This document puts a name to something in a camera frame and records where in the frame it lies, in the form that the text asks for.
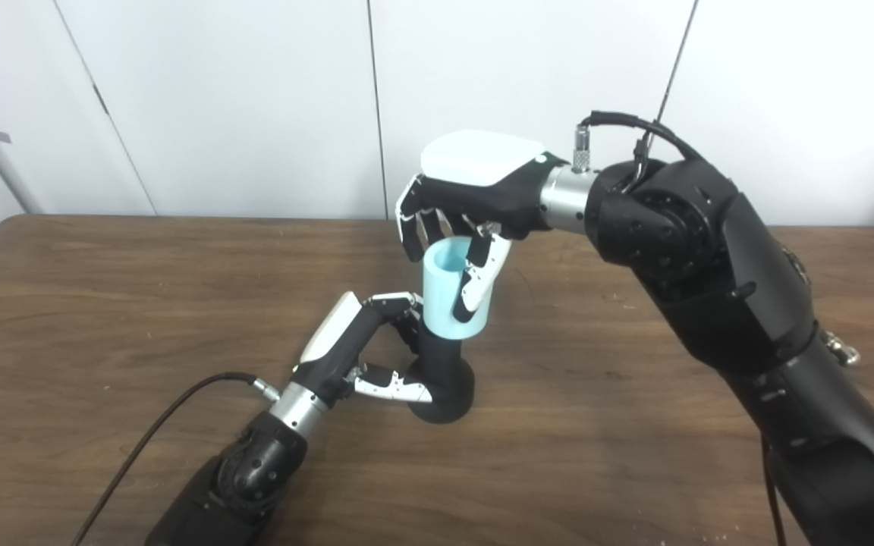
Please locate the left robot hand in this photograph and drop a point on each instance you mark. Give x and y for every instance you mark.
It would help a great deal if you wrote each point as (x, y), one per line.
(338, 341)

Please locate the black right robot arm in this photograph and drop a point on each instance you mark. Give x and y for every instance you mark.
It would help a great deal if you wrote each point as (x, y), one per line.
(733, 303)

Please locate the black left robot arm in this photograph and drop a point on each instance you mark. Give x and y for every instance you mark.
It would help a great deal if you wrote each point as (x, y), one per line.
(247, 470)

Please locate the black peg stand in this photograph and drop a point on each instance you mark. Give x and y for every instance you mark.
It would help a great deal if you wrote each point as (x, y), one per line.
(444, 379)

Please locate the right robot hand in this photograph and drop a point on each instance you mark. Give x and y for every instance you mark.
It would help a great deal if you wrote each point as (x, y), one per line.
(482, 182)

